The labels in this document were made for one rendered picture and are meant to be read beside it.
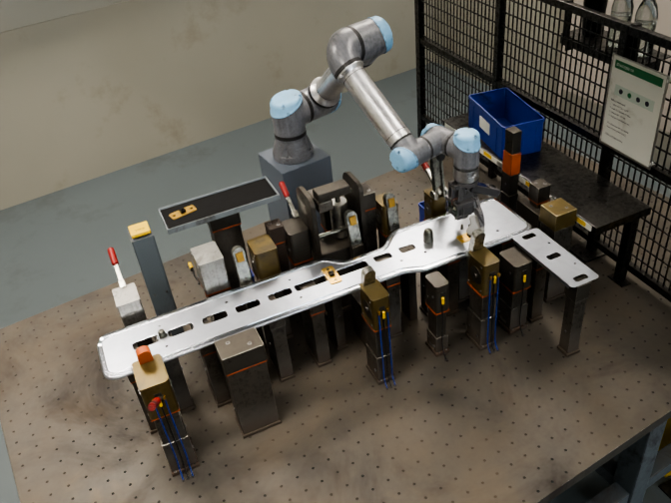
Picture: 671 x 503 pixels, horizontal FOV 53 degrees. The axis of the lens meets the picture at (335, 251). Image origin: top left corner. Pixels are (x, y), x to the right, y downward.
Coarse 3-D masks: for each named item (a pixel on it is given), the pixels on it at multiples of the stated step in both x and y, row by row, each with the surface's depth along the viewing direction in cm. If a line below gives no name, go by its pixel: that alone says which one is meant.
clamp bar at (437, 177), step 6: (438, 156) 217; (444, 156) 219; (432, 162) 221; (438, 162) 223; (432, 168) 222; (438, 168) 224; (432, 174) 224; (438, 174) 225; (432, 180) 225; (438, 180) 225; (432, 186) 226; (438, 186) 226; (444, 186) 226; (444, 192) 227
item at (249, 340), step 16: (240, 336) 186; (256, 336) 185; (224, 352) 181; (240, 352) 181; (256, 352) 183; (224, 368) 181; (240, 368) 184; (256, 368) 187; (240, 384) 187; (256, 384) 190; (240, 400) 191; (256, 400) 193; (272, 400) 196; (240, 416) 194; (256, 416) 197; (272, 416) 200; (256, 432) 200
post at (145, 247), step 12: (132, 240) 209; (144, 240) 209; (144, 252) 211; (156, 252) 213; (144, 264) 214; (156, 264) 216; (144, 276) 216; (156, 276) 218; (156, 288) 220; (168, 288) 222; (156, 300) 223; (168, 300) 225; (156, 312) 225
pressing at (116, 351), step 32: (416, 224) 225; (448, 224) 224; (512, 224) 220; (416, 256) 211; (448, 256) 210; (256, 288) 206; (320, 288) 203; (352, 288) 202; (160, 320) 199; (192, 320) 197; (224, 320) 196; (256, 320) 195; (128, 352) 189; (160, 352) 188
